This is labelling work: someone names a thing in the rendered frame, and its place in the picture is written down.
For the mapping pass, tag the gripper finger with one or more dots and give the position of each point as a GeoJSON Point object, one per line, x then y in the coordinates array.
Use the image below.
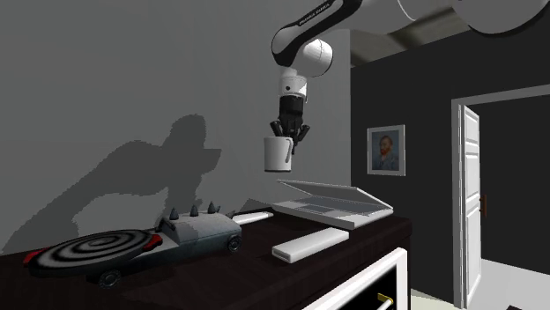
{"type": "Point", "coordinates": [277, 128]}
{"type": "Point", "coordinates": [303, 131]}

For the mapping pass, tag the white flat remote control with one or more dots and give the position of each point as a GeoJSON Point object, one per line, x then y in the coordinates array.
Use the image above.
{"type": "Point", "coordinates": [309, 244]}

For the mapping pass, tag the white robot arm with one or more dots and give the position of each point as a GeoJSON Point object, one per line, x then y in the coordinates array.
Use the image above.
{"type": "Point", "coordinates": [296, 36]}

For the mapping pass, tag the silver open laptop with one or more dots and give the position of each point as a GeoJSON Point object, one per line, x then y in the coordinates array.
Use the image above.
{"type": "Point", "coordinates": [339, 210]}

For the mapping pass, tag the framed portrait wall picture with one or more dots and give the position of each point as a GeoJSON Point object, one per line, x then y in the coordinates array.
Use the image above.
{"type": "Point", "coordinates": [386, 150]}

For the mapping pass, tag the white flat bar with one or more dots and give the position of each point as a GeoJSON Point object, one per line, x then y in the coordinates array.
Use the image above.
{"type": "Point", "coordinates": [253, 217]}

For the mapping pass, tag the dark cabinet with white drawer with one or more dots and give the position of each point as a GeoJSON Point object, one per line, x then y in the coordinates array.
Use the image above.
{"type": "Point", "coordinates": [223, 287]}

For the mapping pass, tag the white door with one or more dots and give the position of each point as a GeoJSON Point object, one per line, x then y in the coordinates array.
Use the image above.
{"type": "Point", "coordinates": [471, 180]}

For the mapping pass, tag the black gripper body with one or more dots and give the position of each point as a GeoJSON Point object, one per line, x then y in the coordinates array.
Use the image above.
{"type": "Point", "coordinates": [291, 112]}

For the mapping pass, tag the white mug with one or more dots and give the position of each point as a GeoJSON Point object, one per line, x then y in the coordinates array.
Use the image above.
{"type": "Point", "coordinates": [275, 154]}

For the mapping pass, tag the grey spiked toy car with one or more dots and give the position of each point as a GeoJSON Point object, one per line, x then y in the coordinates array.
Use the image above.
{"type": "Point", "coordinates": [129, 249]}

